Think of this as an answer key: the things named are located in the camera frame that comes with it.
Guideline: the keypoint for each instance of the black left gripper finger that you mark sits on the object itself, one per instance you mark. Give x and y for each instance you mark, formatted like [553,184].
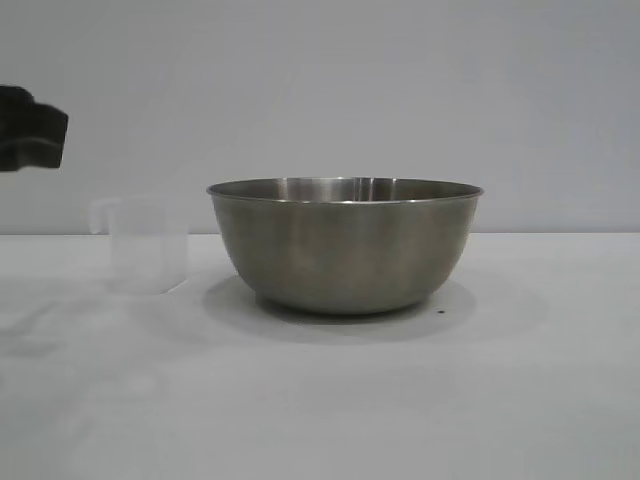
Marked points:
[15,94]
[35,137]

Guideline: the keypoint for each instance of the clear plastic measuring cup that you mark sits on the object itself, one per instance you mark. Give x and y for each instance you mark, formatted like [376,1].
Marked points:
[145,240]

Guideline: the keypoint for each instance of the stainless steel mixing bowl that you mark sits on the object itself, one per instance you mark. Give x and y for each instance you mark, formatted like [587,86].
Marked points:
[345,245]

